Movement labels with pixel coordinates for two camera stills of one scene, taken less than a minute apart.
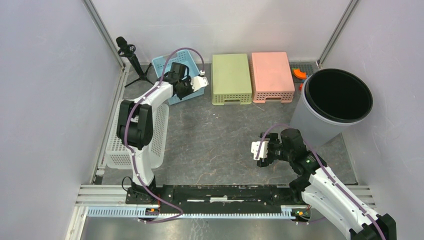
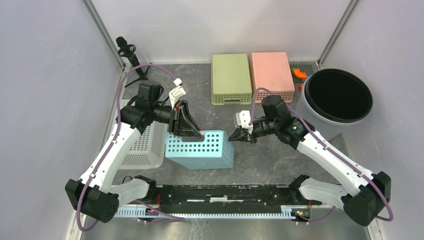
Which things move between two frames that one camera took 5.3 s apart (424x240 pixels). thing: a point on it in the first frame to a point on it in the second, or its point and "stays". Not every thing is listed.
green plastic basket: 230,79 stays
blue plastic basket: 163,64 to 216,152
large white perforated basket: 118,155 stays
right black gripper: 273,138 to 240,135
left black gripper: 188,80 to 181,122
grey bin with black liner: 331,101 stays
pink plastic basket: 271,77 stays
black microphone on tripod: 127,50 stays
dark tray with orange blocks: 301,70 stays
